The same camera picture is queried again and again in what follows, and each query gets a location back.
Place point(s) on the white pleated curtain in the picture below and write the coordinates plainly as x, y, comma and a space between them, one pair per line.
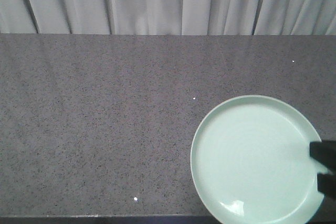
169, 17

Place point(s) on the light green round plate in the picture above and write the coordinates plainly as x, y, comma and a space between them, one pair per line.
250, 162

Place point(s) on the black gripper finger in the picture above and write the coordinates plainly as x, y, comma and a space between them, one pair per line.
326, 185
323, 152

